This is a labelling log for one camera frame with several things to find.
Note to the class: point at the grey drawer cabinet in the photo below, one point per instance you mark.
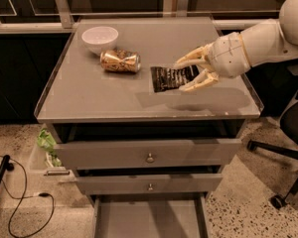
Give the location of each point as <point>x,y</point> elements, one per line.
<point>80,91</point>

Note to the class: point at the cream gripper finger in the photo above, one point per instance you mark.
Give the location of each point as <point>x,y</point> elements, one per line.
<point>194,79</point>
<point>198,57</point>

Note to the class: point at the white ceramic bowl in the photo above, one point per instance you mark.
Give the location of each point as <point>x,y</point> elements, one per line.
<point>100,39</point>

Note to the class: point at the middle drawer knob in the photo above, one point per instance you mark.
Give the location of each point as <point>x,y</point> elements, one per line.
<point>150,187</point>

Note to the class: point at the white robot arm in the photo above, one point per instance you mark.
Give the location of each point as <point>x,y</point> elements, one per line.
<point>272,40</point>

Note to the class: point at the crushed gold soda can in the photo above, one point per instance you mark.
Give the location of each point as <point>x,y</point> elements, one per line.
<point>120,61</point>

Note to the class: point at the grey top drawer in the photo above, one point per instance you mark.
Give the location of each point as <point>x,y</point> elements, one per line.
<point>171,143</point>

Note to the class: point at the metal railing frame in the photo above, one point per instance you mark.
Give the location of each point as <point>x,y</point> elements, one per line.
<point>45,16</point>

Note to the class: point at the grey middle drawer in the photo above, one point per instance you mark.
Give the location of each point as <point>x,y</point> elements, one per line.
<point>135,181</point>

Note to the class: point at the grey bottom drawer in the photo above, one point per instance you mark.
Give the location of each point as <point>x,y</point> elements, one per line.
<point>151,216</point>

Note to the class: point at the top drawer knob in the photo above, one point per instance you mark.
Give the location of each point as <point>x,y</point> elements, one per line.
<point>150,158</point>

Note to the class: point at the black stand leg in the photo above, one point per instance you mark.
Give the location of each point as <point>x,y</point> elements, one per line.
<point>5,166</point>

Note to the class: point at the clear plastic bin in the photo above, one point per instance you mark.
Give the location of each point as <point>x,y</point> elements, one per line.
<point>37,166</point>

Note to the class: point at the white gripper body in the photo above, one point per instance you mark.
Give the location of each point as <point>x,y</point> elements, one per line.
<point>225,55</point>

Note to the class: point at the grey drawer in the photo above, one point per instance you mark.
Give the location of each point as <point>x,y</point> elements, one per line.
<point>171,143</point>
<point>151,216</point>
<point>135,181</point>

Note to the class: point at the black rxbar chocolate wrapper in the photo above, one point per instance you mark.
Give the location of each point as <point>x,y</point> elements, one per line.
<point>165,78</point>

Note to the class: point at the drawer knob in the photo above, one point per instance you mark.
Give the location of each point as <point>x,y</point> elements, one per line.
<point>150,187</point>
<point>150,158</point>

